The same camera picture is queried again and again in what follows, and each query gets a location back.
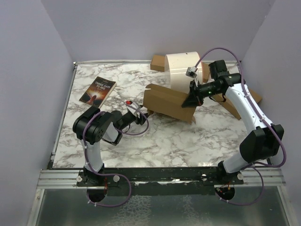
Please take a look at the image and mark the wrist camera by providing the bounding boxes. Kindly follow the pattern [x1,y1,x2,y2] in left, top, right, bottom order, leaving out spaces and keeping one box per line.
[125,101,141,118]
[186,66,198,86]

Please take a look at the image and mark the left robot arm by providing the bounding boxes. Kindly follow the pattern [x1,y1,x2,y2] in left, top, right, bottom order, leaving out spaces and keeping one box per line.
[72,104,150,186]

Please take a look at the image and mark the closed brown cardboard box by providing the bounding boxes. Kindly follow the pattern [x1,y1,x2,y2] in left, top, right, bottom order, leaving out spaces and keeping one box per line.
[213,84,262,120]

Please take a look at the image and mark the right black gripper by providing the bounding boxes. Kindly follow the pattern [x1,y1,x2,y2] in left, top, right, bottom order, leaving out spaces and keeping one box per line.
[182,79,221,107]

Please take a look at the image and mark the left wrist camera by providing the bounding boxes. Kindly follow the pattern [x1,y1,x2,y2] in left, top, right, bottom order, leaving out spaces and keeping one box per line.
[125,101,141,118]

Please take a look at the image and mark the small brown box behind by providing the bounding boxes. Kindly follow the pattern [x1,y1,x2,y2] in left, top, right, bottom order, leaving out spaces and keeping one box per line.
[150,55,165,72]

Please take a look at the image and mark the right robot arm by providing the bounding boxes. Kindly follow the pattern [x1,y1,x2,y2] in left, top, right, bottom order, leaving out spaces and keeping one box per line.
[182,60,284,184]

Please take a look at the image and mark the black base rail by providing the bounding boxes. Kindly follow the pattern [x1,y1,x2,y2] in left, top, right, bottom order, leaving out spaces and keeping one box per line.
[76,167,243,196]

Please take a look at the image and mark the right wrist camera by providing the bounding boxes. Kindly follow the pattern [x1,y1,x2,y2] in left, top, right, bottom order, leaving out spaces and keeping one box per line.
[186,66,198,86]

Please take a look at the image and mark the white cylindrical bread box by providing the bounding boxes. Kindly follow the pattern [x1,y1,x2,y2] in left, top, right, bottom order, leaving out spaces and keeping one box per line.
[165,52,200,94]

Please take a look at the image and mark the dark paperback book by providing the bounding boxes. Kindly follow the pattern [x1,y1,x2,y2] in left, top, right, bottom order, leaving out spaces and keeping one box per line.
[79,77,117,108]

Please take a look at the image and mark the brown cardboard piece behind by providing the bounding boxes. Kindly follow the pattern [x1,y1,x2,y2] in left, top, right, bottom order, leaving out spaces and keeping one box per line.
[201,62,210,83]

